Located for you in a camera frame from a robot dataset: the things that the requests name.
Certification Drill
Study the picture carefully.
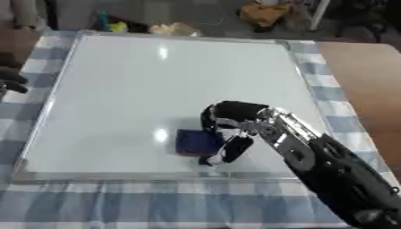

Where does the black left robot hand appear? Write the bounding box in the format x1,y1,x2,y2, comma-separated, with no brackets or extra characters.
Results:
0,52,30,95

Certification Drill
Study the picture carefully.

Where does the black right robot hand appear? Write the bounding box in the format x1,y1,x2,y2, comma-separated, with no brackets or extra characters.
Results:
197,100,275,166

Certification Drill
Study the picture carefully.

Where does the blue whiteboard eraser brush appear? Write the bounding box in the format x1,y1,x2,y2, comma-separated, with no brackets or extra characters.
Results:
174,128,226,157

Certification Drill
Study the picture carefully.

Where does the crumpled tan paper bag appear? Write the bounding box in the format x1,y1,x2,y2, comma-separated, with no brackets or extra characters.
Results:
149,22,204,38

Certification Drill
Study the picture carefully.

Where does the yellow and teal object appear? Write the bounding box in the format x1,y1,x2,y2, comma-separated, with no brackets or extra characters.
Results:
95,10,129,33

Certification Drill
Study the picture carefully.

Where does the orange bag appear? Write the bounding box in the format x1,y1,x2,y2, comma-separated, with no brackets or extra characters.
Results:
236,2,292,29

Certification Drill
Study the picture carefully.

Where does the white pole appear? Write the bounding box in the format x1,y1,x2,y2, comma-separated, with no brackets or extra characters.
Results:
308,0,332,30

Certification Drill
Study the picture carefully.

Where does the white whiteboard with silver frame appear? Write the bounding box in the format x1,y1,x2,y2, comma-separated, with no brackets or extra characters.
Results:
11,30,336,184

